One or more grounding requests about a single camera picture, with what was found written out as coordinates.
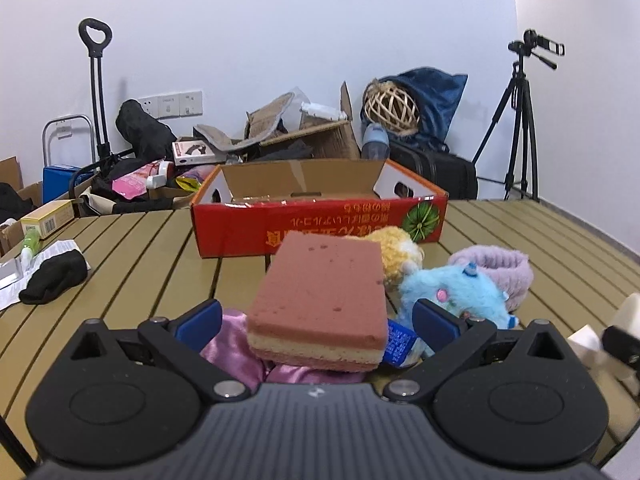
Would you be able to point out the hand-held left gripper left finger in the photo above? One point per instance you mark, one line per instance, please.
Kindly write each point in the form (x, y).
(200, 324)

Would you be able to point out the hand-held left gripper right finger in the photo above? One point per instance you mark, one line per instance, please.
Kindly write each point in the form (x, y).
(436, 327)

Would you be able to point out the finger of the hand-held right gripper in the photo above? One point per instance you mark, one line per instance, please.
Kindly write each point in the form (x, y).
(622, 347)

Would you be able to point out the white wedge sponge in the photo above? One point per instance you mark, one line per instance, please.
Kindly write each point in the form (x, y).
(587, 342)

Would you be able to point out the blue tissue packet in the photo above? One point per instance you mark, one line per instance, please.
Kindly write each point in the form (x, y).
(400, 345)

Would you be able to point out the blue plush toy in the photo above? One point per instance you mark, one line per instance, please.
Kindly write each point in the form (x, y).
(445, 285)

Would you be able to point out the pink satin scrunchie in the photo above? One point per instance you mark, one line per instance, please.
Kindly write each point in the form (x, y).
(235, 355)

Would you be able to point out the yellow plush toy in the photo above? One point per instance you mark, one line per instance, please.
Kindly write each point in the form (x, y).
(395, 247)

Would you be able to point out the lavender fluffy headband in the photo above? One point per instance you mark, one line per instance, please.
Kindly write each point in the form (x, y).
(505, 265)

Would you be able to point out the pink and yellow sponge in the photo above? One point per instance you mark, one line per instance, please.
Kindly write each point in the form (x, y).
(320, 300)

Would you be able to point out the tan folding table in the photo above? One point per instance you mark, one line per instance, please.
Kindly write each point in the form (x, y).
(150, 260)

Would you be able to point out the red cardboard box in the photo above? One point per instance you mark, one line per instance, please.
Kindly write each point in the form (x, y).
(240, 230)

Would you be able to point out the yellow purple snack packet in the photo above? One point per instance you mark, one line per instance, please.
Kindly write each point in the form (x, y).
(192, 182)

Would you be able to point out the black sock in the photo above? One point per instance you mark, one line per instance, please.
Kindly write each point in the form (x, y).
(52, 277)

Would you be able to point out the pink packet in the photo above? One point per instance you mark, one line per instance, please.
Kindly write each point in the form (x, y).
(131, 183)

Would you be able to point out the white paper sheet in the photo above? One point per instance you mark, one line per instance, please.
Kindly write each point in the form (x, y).
(62, 247)

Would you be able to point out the black suitcase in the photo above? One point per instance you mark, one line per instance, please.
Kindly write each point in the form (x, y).
(440, 170)

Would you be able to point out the white box with black picture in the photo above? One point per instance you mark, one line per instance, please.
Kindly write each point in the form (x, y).
(192, 152)

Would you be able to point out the yellow carton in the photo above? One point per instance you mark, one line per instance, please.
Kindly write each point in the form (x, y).
(47, 217)

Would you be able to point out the small green tube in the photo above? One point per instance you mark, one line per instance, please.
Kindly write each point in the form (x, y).
(30, 246)

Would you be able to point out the blue water bottle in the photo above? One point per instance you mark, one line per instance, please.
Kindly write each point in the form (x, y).
(375, 142)

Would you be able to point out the dark blue box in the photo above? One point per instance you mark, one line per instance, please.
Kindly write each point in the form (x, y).
(57, 182)

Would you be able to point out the open brown cardboard box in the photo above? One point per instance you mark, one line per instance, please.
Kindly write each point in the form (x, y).
(330, 142)

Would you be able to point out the torn grey cardboard sheet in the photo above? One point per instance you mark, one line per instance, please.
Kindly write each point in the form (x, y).
(270, 115)

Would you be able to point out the dark blue cloth bag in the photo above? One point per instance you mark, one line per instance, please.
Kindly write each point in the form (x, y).
(440, 100)

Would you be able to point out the wicker ball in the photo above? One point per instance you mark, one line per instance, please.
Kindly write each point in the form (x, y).
(387, 105)

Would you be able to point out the white plastic container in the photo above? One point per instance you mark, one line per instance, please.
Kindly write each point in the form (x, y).
(320, 110)

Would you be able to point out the large cardboard box with clothes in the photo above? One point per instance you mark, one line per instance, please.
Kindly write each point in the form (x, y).
(7, 170)

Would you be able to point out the black tripod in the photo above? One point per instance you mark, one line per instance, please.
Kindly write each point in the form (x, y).
(520, 90)

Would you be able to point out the white wall outlet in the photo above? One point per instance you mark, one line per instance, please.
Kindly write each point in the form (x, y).
(148, 106)
(191, 103)
(169, 105)

